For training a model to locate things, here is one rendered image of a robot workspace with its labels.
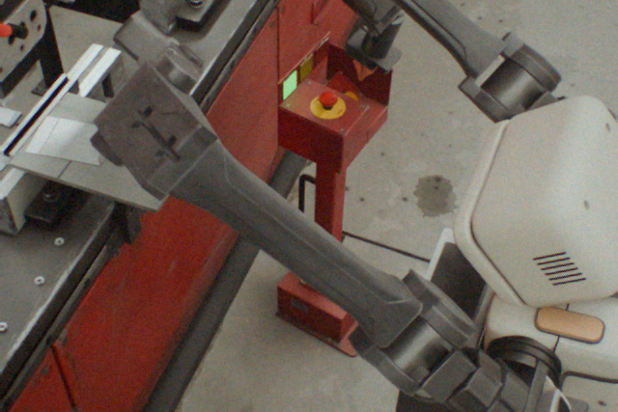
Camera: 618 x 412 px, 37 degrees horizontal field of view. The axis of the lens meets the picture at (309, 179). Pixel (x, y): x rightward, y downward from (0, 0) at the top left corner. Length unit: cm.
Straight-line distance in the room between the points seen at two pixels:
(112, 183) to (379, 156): 152
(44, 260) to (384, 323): 76
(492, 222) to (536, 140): 12
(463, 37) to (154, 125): 58
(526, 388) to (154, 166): 48
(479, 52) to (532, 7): 228
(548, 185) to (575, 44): 245
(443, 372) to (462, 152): 199
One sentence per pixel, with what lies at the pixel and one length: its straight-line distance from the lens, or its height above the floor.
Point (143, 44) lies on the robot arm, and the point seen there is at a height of 128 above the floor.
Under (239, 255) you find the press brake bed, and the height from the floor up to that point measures 5.
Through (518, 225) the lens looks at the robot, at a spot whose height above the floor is 135.
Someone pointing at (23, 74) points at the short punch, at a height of 111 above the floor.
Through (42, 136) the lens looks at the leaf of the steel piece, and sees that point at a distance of 159.
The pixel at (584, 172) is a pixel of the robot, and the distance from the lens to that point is 102.
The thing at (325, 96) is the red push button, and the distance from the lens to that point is 189.
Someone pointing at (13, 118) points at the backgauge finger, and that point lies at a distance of 163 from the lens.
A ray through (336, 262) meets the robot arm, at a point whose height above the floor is 138.
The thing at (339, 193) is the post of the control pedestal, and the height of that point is 48.
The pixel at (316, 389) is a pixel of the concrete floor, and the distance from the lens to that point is 240.
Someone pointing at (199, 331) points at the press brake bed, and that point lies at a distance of 244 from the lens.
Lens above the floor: 210
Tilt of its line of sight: 48 degrees down
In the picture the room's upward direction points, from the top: 2 degrees clockwise
